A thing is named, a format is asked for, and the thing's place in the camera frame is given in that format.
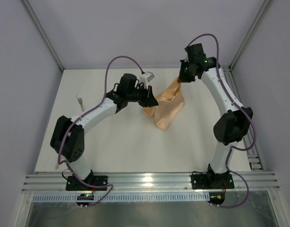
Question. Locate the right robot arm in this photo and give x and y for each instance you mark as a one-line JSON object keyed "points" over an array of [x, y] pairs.
{"points": [[232, 125]]}

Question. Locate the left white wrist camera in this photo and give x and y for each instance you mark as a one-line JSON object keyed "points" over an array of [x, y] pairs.
{"points": [[146, 77]]}

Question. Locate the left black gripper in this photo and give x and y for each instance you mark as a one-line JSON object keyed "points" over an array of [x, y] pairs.
{"points": [[146, 98]]}

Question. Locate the white slotted cable duct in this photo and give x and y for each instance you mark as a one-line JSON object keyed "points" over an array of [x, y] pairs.
{"points": [[125, 197]]}

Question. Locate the silver fork pink handle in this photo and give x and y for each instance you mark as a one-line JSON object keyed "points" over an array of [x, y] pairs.
{"points": [[80, 101]]}

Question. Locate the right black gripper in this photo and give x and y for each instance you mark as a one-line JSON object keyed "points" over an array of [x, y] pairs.
{"points": [[185, 77]]}

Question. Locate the orange cloth napkin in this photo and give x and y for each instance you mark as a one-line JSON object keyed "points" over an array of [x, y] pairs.
{"points": [[171, 101]]}

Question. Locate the frame post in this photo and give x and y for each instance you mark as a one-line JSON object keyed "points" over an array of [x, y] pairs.
{"points": [[251, 31], [39, 28]]}

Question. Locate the right black controller board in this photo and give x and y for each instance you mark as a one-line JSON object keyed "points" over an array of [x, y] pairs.
{"points": [[216, 199]]}

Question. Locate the left black controller board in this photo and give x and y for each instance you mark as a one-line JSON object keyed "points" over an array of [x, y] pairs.
{"points": [[84, 200]]}

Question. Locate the left frame post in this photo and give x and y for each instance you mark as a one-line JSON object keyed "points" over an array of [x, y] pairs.
{"points": [[39, 28]]}

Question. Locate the aluminium rail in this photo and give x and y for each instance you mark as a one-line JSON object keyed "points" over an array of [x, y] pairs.
{"points": [[145, 182], [242, 124]]}

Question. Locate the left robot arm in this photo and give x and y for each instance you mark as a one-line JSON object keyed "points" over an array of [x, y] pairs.
{"points": [[68, 138]]}

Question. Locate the right side aluminium rail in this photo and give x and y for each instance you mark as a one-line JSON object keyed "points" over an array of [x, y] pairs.
{"points": [[242, 124]]}

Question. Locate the right frame post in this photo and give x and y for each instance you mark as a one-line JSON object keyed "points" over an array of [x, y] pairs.
{"points": [[251, 31]]}

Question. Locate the front aluminium rail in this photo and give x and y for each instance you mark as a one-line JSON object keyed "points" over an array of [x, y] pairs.
{"points": [[145, 182]]}

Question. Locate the black controller board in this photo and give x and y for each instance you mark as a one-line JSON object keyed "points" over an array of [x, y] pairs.
{"points": [[216, 199], [84, 200]]}

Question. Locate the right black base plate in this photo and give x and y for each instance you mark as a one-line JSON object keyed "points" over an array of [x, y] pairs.
{"points": [[210, 180]]}

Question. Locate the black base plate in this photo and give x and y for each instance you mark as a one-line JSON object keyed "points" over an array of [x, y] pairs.
{"points": [[92, 183], [210, 180]]}

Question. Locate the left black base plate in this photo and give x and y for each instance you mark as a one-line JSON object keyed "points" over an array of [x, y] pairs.
{"points": [[92, 183]]}

